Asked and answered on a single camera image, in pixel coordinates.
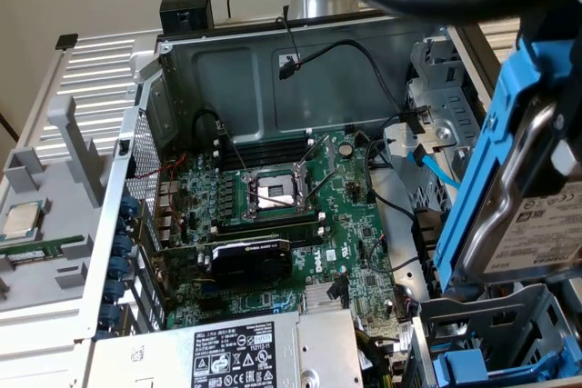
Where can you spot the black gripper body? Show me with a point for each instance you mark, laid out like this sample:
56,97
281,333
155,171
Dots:
577,24

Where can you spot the hard disk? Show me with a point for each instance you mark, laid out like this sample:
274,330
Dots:
536,233

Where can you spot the empty blue disk carrier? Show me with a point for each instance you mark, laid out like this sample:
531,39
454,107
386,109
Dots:
464,367

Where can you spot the grey metal drive cage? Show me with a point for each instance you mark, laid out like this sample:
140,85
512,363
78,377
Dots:
436,102

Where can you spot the black plastic fan shroud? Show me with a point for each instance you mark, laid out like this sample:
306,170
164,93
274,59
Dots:
427,242

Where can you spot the coin cell battery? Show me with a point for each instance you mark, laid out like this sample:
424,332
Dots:
346,149

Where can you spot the metal socket cover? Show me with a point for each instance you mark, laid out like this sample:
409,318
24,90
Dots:
331,154

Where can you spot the green motherboard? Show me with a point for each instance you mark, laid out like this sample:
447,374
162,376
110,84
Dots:
345,224

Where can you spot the metal locking lever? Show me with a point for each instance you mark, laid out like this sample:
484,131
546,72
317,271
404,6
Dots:
232,147
316,186

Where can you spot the black RAM slot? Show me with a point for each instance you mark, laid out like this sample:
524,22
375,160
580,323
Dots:
268,223
268,158
300,237
268,146

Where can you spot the CPU socket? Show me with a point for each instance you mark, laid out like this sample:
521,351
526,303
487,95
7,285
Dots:
273,190

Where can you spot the silver finned heat sink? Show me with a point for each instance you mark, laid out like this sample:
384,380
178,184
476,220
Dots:
318,299

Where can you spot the open PC case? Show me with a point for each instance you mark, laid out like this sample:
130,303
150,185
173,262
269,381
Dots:
227,88

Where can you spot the black graphics card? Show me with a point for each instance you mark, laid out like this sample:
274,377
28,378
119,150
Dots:
254,263

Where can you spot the black box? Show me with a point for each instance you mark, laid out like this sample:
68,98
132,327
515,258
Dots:
186,6

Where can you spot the blue slot clip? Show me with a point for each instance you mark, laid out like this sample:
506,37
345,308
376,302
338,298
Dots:
129,205
119,268
123,245
110,316
114,291

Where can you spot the silver power supply unit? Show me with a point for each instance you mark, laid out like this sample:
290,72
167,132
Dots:
159,361

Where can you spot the grey parts rack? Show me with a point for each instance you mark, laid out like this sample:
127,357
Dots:
59,233

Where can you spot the green RAM stick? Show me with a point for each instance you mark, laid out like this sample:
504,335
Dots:
43,249

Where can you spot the silver CPU chip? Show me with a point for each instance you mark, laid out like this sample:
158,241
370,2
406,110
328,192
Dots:
23,220

